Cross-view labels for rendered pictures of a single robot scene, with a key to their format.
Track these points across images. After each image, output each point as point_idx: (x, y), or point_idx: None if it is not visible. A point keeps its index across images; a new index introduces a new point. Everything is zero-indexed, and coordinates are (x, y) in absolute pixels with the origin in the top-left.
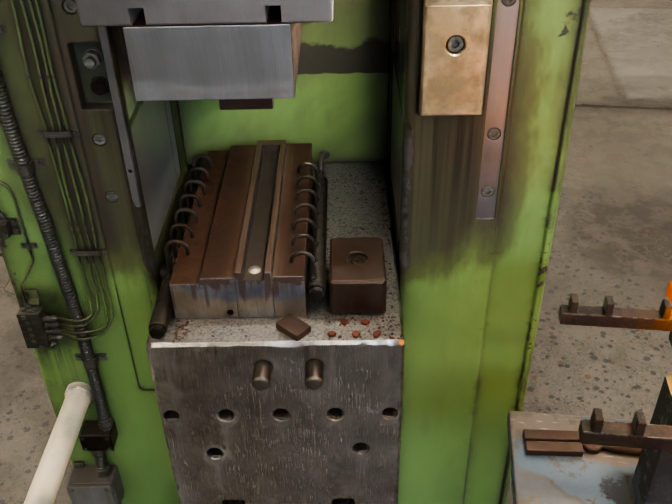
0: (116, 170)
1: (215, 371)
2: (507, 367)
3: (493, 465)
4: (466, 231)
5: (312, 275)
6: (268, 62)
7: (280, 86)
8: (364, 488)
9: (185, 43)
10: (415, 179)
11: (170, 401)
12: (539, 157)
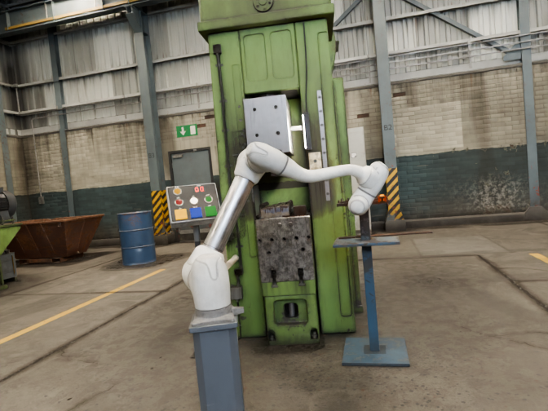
0: (249, 194)
1: (269, 226)
2: None
3: (345, 282)
4: (324, 204)
5: (289, 207)
6: None
7: None
8: (305, 263)
9: None
10: (311, 192)
11: (259, 236)
12: (337, 185)
